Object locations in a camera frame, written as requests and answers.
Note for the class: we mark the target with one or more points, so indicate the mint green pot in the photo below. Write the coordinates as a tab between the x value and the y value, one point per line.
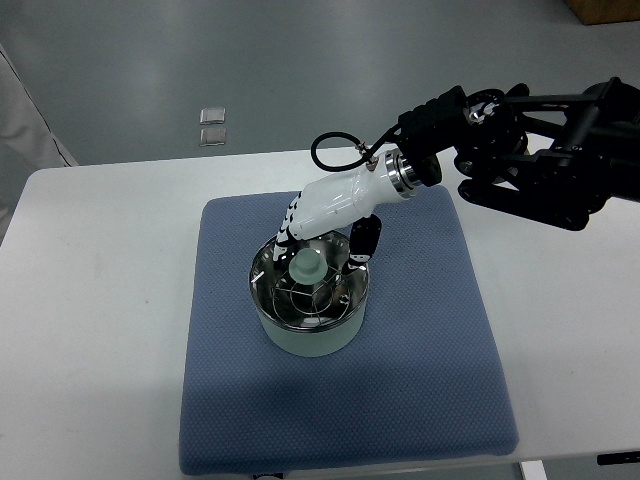
312	335

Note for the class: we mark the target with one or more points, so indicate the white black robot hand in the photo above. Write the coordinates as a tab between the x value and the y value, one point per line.
347	198

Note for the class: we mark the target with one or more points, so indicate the black table bracket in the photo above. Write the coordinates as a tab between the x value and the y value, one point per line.
618	458

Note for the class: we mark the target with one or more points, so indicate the glass lid green knob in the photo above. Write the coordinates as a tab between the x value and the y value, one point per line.
305	270

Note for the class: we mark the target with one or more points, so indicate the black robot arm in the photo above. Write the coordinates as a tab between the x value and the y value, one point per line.
552	159

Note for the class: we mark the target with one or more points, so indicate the wire steamer rack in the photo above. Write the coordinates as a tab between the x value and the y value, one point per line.
309	306

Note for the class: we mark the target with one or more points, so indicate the brown cardboard box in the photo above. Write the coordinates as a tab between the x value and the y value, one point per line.
599	12

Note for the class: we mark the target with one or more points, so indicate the grey fabric cover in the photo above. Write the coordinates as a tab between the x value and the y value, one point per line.
27	142

